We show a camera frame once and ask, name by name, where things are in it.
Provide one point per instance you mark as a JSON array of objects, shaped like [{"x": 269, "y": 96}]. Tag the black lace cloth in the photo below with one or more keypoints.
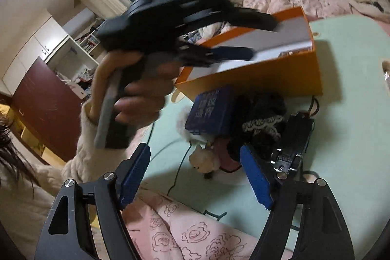
[{"x": 262, "y": 116}]

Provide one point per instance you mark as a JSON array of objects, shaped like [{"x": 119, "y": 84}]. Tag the orange cardboard box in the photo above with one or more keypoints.
[{"x": 274, "y": 77}]

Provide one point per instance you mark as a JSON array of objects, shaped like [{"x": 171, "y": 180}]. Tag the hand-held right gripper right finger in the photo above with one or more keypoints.
[{"x": 257, "y": 180}]

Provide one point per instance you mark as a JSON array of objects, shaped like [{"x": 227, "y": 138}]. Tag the white plush toy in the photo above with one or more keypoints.
[{"x": 202, "y": 161}]

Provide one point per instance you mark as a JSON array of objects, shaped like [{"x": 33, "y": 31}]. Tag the dark red door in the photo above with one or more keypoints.
[{"x": 45, "y": 107}]

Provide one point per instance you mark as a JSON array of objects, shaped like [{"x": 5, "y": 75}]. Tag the light pink quilt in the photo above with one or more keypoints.
[{"x": 292, "y": 2}]

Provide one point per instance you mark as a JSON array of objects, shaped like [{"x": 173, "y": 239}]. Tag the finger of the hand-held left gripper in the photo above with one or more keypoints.
[
  {"x": 234, "y": 53},
  {"x": 253, "y": 19}
]

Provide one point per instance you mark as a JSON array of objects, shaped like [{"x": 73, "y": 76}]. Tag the person's left hand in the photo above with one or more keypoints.
[{"x": 137, "y": 95}]

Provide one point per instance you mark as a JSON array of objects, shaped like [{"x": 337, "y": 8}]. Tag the pink floral cloth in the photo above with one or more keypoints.
[{"x": 189, "y": 235}]

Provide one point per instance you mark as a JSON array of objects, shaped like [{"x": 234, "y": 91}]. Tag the white open shelf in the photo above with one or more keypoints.
[{"x": 76, "y": 59}]

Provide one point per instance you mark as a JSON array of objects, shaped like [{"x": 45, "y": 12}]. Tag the person's left forearm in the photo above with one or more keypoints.
[{"x": 82, "y": 150}]

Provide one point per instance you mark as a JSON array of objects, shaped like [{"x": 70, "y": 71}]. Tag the pink pouch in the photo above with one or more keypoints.
[{"x": 224, "y": 156}]

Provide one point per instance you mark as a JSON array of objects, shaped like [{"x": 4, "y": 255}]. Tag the person's dark hair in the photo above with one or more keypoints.
[{"x": 12, "y": 150}]

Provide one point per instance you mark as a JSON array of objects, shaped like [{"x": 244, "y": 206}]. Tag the white cabinet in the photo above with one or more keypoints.
[{"x": 27, "y": 53}]

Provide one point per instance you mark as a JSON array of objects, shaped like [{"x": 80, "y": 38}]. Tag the dark blue pouch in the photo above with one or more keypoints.
[{"x": 210, "y": 113}]

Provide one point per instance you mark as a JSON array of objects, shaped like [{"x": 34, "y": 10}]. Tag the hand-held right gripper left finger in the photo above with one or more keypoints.
[{"x": 135, "y": 177}]

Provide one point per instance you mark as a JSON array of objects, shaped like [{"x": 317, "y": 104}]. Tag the black metal mount device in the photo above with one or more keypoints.
[{"x": 295, "y": 138}]

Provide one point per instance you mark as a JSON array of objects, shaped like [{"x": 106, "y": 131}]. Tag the person's torso white sweater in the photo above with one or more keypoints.
[{"x": 21, "y": 217}]

